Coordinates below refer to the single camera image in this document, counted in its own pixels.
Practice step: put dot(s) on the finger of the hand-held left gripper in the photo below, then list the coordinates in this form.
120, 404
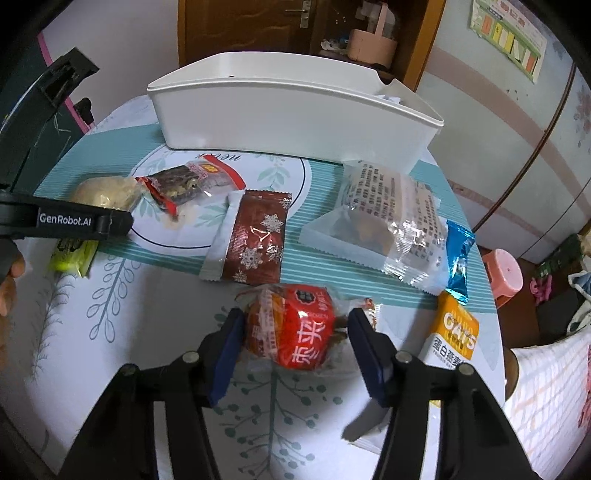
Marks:
51, 97
69, 219

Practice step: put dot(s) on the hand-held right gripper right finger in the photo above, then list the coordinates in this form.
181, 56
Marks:
369, 364

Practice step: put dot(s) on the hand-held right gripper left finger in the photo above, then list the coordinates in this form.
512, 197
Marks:
226, 364

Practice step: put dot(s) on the red round snack packet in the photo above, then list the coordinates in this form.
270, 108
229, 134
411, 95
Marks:
291, 332

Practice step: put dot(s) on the white plastic bin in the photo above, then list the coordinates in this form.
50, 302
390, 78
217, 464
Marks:
277, 120

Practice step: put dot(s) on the person's left hand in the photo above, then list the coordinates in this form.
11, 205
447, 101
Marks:
7, 304

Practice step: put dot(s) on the green snack packet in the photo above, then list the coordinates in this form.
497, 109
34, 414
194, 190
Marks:
69, 256

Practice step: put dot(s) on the black chalkboard knob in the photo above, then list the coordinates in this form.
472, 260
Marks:
84, 113

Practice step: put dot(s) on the beige pastry clear packet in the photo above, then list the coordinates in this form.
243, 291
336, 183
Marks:
104, 191

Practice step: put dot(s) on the orange white oat packet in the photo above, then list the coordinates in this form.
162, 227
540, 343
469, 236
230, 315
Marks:
455, 332

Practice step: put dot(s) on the teal striped table runner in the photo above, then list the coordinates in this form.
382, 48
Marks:
323, 272

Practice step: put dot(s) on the red clear nut bar packet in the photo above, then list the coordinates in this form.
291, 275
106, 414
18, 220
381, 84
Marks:
184, 182

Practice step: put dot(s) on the dark red snowflake packet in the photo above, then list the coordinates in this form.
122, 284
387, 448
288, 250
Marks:
258, 235

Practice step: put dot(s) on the blue candy wrapper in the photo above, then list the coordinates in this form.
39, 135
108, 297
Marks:
459, 263

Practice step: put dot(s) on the clear brown pastry packet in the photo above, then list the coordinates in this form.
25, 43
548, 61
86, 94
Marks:
383, 217

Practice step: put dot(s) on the pink plastic stool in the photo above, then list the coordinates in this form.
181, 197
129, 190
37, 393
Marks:
505, 277

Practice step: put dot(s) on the checkered blanket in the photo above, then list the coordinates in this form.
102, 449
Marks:
549, 401

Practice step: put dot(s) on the pink toy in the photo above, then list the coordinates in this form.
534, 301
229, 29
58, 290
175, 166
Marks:
540, 288

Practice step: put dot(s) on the brown wooden door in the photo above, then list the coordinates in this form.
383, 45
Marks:
240, 27

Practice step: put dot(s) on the green bag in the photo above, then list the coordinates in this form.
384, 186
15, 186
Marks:
556, 258

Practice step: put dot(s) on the white bag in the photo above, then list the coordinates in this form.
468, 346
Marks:
581, 295

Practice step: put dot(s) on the floral wardrobe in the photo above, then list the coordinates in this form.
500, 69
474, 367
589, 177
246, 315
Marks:
508, 138

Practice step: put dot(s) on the large white snack packet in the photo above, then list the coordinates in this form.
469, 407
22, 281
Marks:
390, 98

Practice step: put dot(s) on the small toys on shelf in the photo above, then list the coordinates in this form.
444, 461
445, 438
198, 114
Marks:
334, 45

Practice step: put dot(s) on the pink basket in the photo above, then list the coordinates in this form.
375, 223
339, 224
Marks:
369, 46

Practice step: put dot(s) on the brown wooden shelf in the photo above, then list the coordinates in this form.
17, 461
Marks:
415, 41

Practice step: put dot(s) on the green chalkboard pink frame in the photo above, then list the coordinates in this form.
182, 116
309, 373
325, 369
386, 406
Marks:
55, 134

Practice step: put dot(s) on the wall poster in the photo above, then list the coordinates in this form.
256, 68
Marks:
508, 37

